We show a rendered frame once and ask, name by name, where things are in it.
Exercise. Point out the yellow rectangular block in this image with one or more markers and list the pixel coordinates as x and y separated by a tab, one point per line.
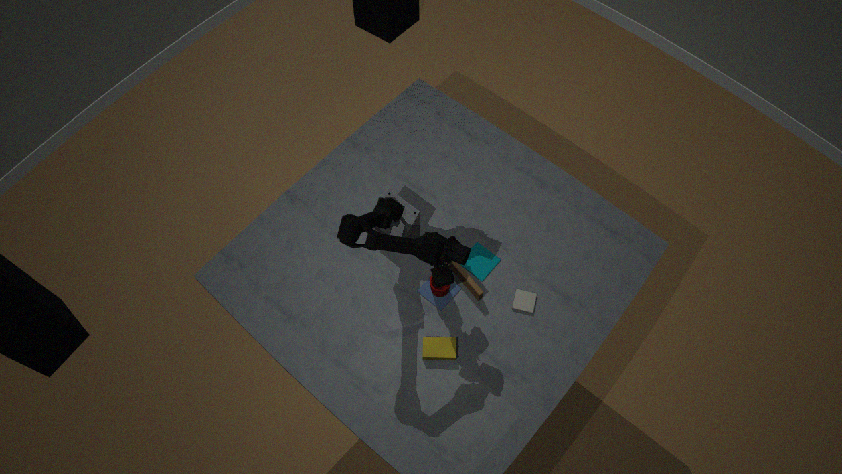
439	348

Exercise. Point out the brown wooden flat bar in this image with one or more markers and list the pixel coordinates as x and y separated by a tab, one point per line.
466	279

